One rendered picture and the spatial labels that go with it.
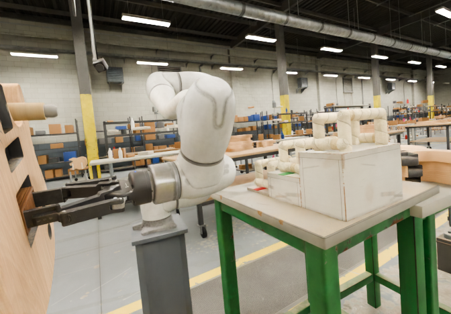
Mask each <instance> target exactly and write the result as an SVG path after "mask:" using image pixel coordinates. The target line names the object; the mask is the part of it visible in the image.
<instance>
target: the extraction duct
mask: <svg viewBox="0 0 451 314"><path fill-rule="evenodd" d="M164 1H170V0H164ZM172 2H173V3H180V4H183V5H189V6H192V7H198V8H202V9H208V10H212V11H218V12H222V13H228V14H232V15H237V16H240V17H247V18H251V19H257V20H261V21H267V22H271V23H277V24H281V25H287V26H291V27H294V28H301V29H304V30H310V31H314V32H320V33H324V34H330V35H334V36H340V37H344V38H350V39H354V40H360V41H363V42H368V43H373V44H380V45H384V46H388V47H393V48H399V49H403V50H409V51H413V52H419V53H422V54H429V55H432V56H439V57H442V58H449V59H451V52H447V51H444V50H439V49H435V48H430V47H427V46H422V45H419V44H414V43H411V42H406V41H402V40H401V43H400V40H397V39H395V38H389V37H386V36H381V35H378V34H374V33H370V32H364V31H361V30H359V34H358V30H356V29H352V28H347V27H344V26H341V25H336V24H332V23H328V22H324V21H320V20H316V19H311V18H308V17H303V16H299V23H298V24H297V22H298V15H294V14H291V13H287V12H283V11H277V10H274V9H269V8H266V7H261V6H257V5H253V4H249V3H245V2H242V1H236V0H172ZM296 25H297V26H296ZM356 37H357V38H356ZM355 38H356V39H355ZM430 51H431V52H430ZM429 52H430V53H429Z"/></svg>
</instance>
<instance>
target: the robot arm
mask: <svg viewBox="0 0 451 314"><path fill-rule="evenodd" d="M146 92H147V95H148V98H149V100H151V102H152V104H153V105H154V106H155V107H156V108H157V110H159V112H160V113H161V114H162V116H163V117H165V118H167V119H170V120H174V119H177V120H178V129H179V135H180V136H181V150H180V152H179V155H178V157H177V160H176V161H173V162H166V163H161V164H153V165H149V167H148V169H147V170H146V169H143V170H135V171H131V172H129V174H128V179H126V180H117V176H116V175H113V176H108V177H105V178H95V179H90V180H80V181H74V182H67V183H66V184H65V186H63V187H60V188H56V189H48V190H44V191H36V192H32V195H33V198H34V203H35V206H36V207H38V208H35V209H29V210H25V211H23V215H24V217H25V221H26V225H27V227H28V228H31V227H36V226H39V225H45V224H48V223H53V222H56V221H58V222H61V224H62V226H63V227H66V226H69V225H73V224H76V223H80V222H83V221H87V220H90V219H94V218H97V217H101V216H104V215H108V214H111V213H121V212H124V211H125V205H124V204H125V203H127V202H130V201H132V204H133V205H134V206H138V205H140V209H141V213H142V221H141V222H140V223H137V224H135V225H133V226H132V229H133V230H142V231H141V236H145V235H148V234H150V233H155V232H158V231H164V230H167V229H174V228H177V224H176V223H175V222H174V221H173V219H172V215H171V211H173V210H175V209H179V208H185V207H191V206H194V205H198V204H200V203H203V202H204V201H206V200H208V198H210V196H211V195H212V194H214V193H217V192H219V191H222V190H224V189H225V188H227V187H228V186H230V185H231V184H232V183H233V182H234V180H235V177H236V166H235V164H234V161H233V160H232V159H231V158H230V157H229V156H227V155H225V152H226V149H227V147H228V144H229V142H230V138H231V135H232V130H233V126H234V120H235V114H236V101H235V97H234V92H233V90H232V88H231V87H230V86H229V85H228V84H227V83H226V82H225V81H224V80H222V79H220V78H217V77H215V76H211V75H209V74H206V73H203V72H154V73H152V74H151V75H150V76H149V77H148V79H147V81H146ZM78 198H85V199H81V200H79V201H75V202H72V203H69V204H66V205H63V206H60V205H59V203H63V202H64V203H65V202H66V201H67V200H68V199H78ZM53 204H55V205H53ZM46 205H48V206H46ZM43 206H45V207H43Z"/></svg>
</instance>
